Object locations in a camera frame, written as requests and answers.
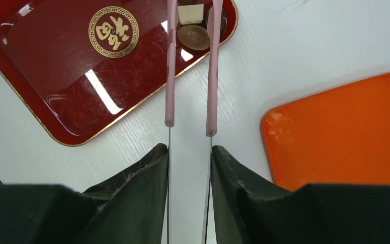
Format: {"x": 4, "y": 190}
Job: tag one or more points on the pink silicone tongs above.
{"x": 213, "y": 30}

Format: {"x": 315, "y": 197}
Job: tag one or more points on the brown smooth oval chocolate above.
{"x": 193, "y": 37}

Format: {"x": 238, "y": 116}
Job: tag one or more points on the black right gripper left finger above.
{"x": 129, "y": 207}

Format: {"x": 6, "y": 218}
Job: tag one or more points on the white square chocolate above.
{"x": 190, "y": 14}

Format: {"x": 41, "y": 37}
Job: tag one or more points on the orange box lid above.
{"x": 341, "y": 136}

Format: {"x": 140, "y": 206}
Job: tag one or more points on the red chocolate tray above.
{"x": 80, "y": 66}

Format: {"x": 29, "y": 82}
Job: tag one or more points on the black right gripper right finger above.
{"x": 251, "y": 209}

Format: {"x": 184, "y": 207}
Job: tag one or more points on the dark ridged leaf chocolate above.
{"x": 223, "y": 20}

